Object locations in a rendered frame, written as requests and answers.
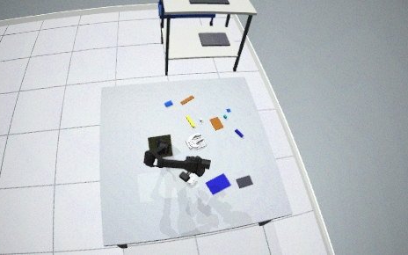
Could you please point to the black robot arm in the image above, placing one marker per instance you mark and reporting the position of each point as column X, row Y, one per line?
column 191, row 164

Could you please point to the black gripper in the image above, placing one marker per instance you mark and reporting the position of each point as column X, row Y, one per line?
column 184, row 176

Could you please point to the orange flat bar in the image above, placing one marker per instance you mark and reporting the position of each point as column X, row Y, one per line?
column 187, row 99

